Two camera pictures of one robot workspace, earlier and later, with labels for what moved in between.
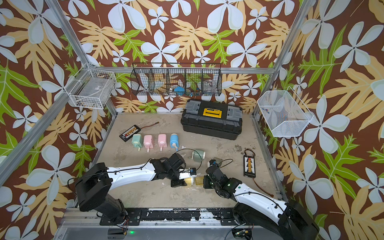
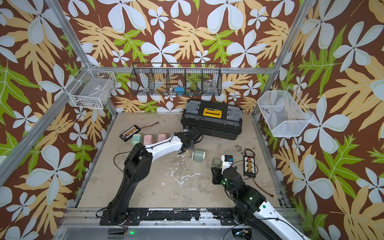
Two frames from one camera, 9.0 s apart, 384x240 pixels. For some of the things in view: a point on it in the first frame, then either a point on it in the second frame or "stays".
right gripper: [206, 178] -> [217, 174]
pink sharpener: [148, 142] stays
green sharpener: [137, 141] stays
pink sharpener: [162, 141] stays
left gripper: [178, 183] -> [192, 147]
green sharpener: [197, 158] stays
